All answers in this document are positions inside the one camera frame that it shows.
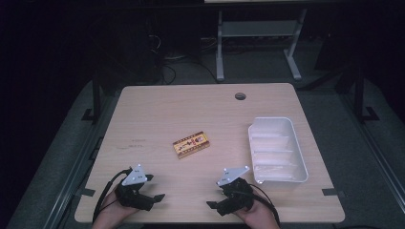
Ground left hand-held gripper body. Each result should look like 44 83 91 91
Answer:
114 163 156 212

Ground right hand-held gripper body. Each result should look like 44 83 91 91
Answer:
215 164 256 218

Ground person's right hand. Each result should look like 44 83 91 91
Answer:
234 199 282 229

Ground person's left hand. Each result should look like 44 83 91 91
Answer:
92 188 141 229

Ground white plastic bin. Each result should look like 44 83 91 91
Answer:
247 116 309 185

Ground black metal stand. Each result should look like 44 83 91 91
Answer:
80 71 103 124
352 68 380 124

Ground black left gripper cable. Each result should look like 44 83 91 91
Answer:
92 169 132 223

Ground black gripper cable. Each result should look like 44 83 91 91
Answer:
92 169 132 223
249 183 282 227

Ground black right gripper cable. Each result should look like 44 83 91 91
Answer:
249 183 282 227

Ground black floor cables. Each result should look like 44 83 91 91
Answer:
146 32 222 86

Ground white metal desk frame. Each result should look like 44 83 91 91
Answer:
215 9 308 82

